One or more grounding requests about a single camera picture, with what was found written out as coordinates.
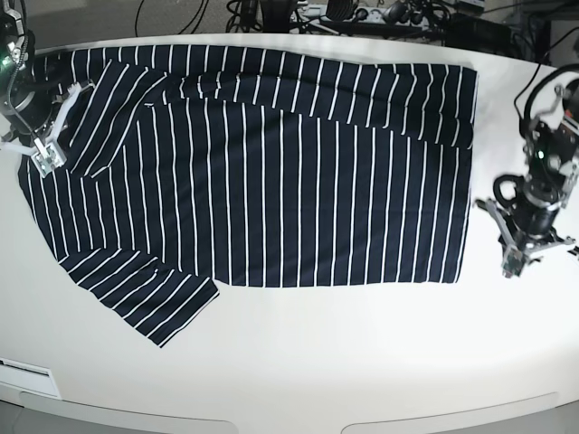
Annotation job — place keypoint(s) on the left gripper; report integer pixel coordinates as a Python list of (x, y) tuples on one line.
[(534, 221)]

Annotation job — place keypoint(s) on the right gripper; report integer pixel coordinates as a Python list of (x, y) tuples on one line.
[(32, 105)]

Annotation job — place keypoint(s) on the navy white striped T-shirt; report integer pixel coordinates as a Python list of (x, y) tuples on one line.
[(193, 165)]

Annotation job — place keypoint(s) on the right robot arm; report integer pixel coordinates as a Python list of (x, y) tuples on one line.
[(17, 46)]

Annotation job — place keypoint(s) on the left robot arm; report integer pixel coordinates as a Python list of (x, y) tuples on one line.
[(551, 151)]

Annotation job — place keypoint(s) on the black equipment stand background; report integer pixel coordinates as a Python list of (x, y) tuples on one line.
[(276, 14)]

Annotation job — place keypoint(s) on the white power strip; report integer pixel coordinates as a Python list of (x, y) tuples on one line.
[(375, 15)]

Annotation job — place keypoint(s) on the white label sticker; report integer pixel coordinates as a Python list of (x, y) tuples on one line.
[(29, 378)]

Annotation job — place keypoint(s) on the black cable bundle background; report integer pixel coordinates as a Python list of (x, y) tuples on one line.
[(245, 17)]

